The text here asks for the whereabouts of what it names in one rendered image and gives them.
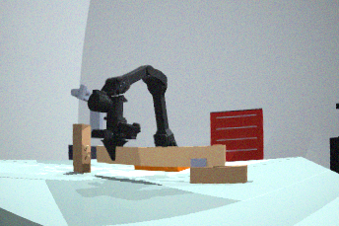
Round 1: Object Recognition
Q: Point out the tan wooden rail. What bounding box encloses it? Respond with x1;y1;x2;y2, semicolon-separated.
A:
97;145;226;168

